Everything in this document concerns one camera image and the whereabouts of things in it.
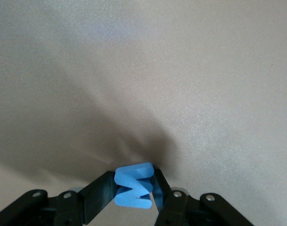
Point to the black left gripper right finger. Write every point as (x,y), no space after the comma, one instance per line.
(171,207)

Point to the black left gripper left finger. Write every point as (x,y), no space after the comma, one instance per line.
(96,195)

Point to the blue capital letter W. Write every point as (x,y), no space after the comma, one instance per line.
(134,173)

